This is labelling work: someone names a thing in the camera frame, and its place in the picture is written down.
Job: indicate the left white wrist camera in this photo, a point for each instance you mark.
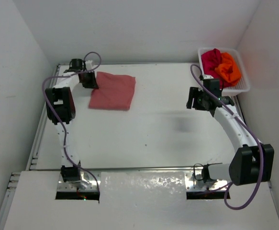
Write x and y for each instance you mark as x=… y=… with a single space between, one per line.
x=89 y=63

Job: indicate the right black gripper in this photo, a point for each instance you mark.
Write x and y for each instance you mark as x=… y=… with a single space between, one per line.
x=193 y=97

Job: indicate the orange t shirt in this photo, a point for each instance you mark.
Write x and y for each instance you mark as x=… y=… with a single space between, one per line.
x=229 y=70

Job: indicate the magenta crumpled t shirt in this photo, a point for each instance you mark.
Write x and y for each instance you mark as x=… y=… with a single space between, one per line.
x=210 y=61

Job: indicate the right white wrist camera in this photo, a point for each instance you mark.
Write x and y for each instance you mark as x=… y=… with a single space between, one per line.
x=205 y=77

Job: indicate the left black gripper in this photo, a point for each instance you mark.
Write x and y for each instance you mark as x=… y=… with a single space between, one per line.
x=89 y=80

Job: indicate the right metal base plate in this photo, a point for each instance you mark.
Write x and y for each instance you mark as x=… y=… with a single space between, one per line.
x=193 y=184

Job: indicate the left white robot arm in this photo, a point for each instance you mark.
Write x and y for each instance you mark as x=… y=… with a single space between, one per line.
x=61 y=111

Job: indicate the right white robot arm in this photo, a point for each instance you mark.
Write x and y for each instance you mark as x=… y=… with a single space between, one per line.
x=251 y=158

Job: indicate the white plastic basket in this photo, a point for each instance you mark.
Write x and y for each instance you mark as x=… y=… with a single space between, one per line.
x=243 y=85

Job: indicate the white foam front board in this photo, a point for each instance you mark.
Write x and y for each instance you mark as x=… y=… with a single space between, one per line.
x=132 y=201

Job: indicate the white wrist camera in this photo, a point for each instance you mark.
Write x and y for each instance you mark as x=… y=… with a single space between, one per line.
x=89 y=63
x=205 y=77

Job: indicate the salmon pink t shirt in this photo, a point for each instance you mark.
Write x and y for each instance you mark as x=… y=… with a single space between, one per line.
x=115 y=92

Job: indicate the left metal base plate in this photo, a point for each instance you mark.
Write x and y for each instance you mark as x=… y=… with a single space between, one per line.
x=87 y=183

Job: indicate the metal base plate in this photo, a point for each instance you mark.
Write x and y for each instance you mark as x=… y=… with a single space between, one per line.
x=193 y=184
x=87 y=183

